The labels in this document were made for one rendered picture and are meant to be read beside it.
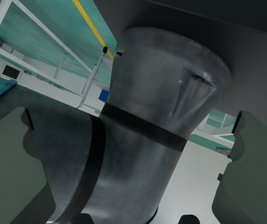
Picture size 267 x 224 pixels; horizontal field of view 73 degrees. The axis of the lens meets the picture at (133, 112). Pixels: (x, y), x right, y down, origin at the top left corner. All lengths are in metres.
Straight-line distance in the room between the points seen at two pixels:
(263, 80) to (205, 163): 5.54
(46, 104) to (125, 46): 0.10
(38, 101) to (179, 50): 0.13
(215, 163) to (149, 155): 5.62
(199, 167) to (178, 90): 5.56
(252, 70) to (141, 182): 0.15
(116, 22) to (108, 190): 0.17
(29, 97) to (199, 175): 5.66
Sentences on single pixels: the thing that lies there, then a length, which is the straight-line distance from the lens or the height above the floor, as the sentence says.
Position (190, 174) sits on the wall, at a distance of 5.72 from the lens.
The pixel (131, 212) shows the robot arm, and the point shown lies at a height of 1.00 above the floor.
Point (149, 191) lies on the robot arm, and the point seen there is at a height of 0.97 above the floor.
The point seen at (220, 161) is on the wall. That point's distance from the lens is 5.82.
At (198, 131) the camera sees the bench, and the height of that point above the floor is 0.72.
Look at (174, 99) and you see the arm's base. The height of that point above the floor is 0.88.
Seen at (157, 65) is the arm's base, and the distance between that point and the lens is 0.18.
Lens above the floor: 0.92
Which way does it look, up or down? 4 degrees down
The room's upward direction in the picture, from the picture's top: 157 degrees counter-clockwise
